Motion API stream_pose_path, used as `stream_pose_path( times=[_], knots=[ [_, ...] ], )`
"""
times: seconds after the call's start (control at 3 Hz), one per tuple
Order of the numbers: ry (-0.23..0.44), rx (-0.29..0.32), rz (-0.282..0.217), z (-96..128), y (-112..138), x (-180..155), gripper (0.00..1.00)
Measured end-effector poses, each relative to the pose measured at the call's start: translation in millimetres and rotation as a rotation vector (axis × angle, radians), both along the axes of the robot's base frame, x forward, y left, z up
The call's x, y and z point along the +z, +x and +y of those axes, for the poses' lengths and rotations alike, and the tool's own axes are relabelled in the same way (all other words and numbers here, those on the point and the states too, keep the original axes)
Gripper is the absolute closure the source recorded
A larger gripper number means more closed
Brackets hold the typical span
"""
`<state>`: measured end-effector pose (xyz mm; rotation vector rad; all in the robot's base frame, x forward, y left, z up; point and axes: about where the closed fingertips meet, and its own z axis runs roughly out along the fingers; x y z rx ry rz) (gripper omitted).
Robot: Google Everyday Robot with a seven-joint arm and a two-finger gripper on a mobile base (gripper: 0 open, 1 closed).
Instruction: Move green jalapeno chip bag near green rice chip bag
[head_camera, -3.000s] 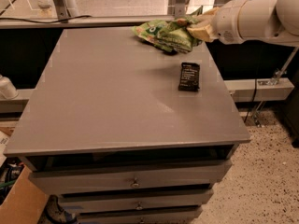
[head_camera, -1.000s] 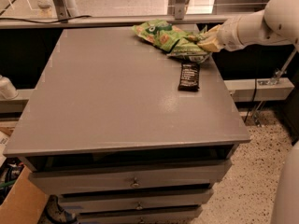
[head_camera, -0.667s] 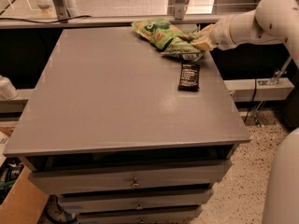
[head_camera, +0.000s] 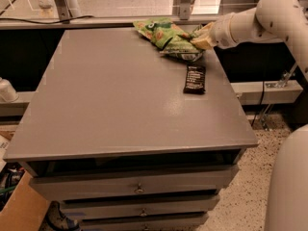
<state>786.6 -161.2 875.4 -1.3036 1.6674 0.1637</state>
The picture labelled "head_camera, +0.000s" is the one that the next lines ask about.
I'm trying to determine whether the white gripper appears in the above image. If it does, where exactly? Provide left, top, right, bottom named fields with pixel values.
left=191, top=13, right=238, bottom=50

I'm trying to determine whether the green jalapeno chip bag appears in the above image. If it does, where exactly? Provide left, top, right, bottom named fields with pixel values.
left=159, top=24, right=205, bottom=63

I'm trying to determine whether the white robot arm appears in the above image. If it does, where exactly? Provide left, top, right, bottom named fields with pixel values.
left=191, top=0, right=308, bottom=231

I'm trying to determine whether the green rice chip bag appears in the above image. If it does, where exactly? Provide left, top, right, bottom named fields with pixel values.
left=133, top=17, right=189, bottom=49

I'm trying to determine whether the black snack bar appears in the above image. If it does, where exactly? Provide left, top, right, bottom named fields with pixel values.
left=183, top=65, right=206, bottom=94

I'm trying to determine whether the grey drawer cabinet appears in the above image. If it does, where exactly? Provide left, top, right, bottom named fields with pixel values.
left=3, top=24, right=260, bottom=231

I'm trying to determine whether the top grey drawer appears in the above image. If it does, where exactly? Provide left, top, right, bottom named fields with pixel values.
left=30, top=165, right=239, bottom=201

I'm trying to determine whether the grey drawer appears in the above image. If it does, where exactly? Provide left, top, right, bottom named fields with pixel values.
left=61, top=194, right=219, bottom=219
left=30, top=165, right=239, bottom=201
left=79, top=212, right=208, bottom=231

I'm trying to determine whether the middle grey drawer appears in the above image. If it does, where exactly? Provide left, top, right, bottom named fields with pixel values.
left=61, top=194, right=219, bottom=219

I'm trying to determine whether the bottom grey drawer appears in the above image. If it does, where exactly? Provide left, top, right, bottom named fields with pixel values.
left=79, top=212, right=208, bottom=231

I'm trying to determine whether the white cylinder object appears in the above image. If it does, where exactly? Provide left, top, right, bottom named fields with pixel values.
left=0, top=77, right=18, bottom=102

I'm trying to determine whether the cardboard box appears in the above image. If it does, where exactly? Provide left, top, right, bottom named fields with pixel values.
left=0, top=172, right=50, bottom=231

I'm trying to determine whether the grey metal bracket post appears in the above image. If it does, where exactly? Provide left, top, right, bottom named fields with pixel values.
left=172, top=0, right=193, bottom=20

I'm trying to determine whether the black hanging cable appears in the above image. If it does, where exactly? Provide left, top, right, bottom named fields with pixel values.
left=250, top=80, right=266, bottom=127

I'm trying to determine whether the black cable on ledge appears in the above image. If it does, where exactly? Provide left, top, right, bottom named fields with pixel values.
left=0, top=14, right=94, bottom=25

